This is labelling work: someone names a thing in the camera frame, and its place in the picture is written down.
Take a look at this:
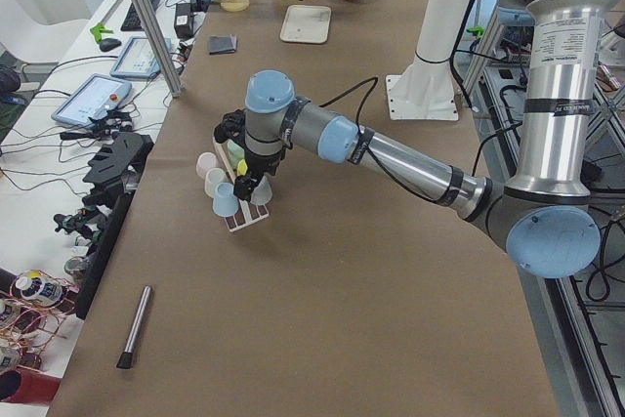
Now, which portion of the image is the green cup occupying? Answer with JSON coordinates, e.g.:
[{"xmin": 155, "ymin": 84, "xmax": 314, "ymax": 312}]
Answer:
[{"xmin": 227, "ymin": 140, "xmax": 245, "ymax": 169}]

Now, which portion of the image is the folded grey cloth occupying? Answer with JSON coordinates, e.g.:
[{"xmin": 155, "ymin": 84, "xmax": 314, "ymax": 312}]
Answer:
[{"xmin": 208, "ymin": 35, "xmax": 237, "ymax": 55}]

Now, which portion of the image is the teach pendant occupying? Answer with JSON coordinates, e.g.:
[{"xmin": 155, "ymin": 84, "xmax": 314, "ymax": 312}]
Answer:
[
  {"xmin": 51, "ymin": 74, "xmax": 132, "ymax": 127},
  {"xmin": 109, "ymin": 36, "xmax": 160, "ymax": 80}
]

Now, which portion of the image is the white cup rack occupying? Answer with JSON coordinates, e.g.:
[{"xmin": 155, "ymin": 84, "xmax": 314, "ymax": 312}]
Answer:
[{"xmin": 213, "ymin": 139, "xmax": 270, "ymax": 232}]

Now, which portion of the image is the yellow cup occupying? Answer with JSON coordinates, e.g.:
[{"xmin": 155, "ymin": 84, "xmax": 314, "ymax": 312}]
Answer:
[{"xmin": 236, "ymin": 159, "xmax": 248, "ymax": 176}]

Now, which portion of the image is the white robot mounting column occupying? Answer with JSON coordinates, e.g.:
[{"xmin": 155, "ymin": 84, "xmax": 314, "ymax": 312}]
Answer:
[{"xmin": 387, "ymin": 0, "xmax": 473, "ymax": 121}]

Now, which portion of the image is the aluminium frame post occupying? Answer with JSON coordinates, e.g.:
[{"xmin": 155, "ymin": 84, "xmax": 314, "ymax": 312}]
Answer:
[{"xmin": 131, "ymin": 0, "xmax": 183, "ymax": 99}]

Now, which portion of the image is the cream rabbit print tray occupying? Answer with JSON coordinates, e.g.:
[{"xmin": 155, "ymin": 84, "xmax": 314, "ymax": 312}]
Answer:
[{"xmin": 279, "ymin": 5, "xmax": 332, "ymax": 44}]

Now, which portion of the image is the far teach pendant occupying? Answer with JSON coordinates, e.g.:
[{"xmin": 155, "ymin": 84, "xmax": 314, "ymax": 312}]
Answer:
[{"xmin": 109, "ymin": 36, "xmax": 160, "ymax": 80}]

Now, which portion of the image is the black power adapter box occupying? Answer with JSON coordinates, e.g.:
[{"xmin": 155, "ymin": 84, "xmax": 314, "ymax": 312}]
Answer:
[{"xmin": 174, "ymin": 2, "xmax": 194, "ymax": 40}]

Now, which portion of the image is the blue cup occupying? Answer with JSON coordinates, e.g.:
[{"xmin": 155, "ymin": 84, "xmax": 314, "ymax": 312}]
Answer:
[{"xmin": 212, "ymin": 182, "xmax": 239, "ymax": 218}]

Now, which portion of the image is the pink cup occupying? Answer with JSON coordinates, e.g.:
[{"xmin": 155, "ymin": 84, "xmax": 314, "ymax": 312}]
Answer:
[{"xmin": 195, "ymin": 152, "xmax": 219, "ymax": 180}]

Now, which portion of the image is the black keyboard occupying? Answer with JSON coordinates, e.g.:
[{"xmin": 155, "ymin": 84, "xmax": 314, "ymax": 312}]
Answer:
[{"xmin": 119, "ymin": 0, "xmax": 164, "ymax": 32}]

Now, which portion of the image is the cream cup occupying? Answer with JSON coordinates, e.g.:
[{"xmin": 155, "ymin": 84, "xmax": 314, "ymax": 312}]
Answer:
[{"xmin": 204, "ymin": 167, "xmax": 227, "ymax": 198}]

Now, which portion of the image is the copper wire bottle rack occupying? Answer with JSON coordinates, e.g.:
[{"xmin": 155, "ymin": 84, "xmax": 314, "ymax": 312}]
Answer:
[{"xmin": 1, "ymin": 270, "xmax": 78, "ymax": 373}]

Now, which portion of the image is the black slotted stand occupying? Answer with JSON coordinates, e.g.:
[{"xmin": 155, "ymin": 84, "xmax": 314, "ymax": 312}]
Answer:
[{"xmin": 75, "ymin": 132, "xmax": 154, "ymax": 319}]

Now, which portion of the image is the black computer mouse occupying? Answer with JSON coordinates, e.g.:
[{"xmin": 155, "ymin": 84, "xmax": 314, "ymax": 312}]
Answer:
[{"xmin": 99, "ymin": 38, "xmax": 121, "ymax": 52}]

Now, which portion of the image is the green clamp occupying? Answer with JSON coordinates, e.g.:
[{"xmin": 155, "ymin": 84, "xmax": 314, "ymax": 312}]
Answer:
[{"xmin": 89, "ymin": 22, "xmax": 113, "ymax": 43}]

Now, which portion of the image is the near teach pendant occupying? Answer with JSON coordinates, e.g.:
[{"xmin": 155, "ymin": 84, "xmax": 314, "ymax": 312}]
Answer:
[{"xmin": 51, "ymin": 74, "xmax": 132, "ymax": 127}]

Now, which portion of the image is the grey cup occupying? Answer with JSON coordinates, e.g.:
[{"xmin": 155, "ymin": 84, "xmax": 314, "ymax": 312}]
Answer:
[{"xmin": 250, "ymin": 176, "xmax": 272, "ymax": 206}]

